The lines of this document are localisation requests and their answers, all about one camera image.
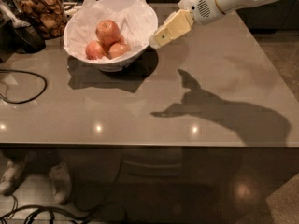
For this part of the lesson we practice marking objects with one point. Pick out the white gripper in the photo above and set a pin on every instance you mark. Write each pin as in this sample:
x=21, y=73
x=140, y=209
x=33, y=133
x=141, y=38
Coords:
x=199, y=4

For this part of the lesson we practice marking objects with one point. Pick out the red apple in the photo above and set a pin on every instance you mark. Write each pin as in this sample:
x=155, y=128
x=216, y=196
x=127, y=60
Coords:
x=118, y=49
x=95, y=50
x=108, y=32

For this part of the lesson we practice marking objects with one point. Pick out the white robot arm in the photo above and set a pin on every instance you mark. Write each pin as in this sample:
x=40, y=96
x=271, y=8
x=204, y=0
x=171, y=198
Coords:
x=228, y=6

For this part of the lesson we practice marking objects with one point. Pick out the white bowl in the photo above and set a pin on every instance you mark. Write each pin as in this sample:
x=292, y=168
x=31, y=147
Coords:
x=137, y=44

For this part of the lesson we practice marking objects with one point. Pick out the white paper liner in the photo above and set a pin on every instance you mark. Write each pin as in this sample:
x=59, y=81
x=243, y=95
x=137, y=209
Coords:
x=81, y=25

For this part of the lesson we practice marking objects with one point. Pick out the glass jar of dried chips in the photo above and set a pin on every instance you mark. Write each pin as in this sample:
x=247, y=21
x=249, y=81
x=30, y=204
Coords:
x=49, y=15

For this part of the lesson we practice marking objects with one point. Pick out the black round appliance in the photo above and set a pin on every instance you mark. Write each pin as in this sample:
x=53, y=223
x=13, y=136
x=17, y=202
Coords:
x=24, y=29

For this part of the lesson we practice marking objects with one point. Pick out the right white shoe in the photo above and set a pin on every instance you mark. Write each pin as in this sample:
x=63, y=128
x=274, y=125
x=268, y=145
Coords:
x=61, y=183

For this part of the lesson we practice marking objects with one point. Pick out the white shoe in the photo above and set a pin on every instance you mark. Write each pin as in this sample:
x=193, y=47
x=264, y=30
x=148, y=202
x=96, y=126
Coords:
x=61, y=183
x=16, y=171

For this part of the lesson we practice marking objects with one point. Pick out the left white shoe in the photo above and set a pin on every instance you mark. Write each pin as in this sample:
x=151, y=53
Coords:
x=16, y=171

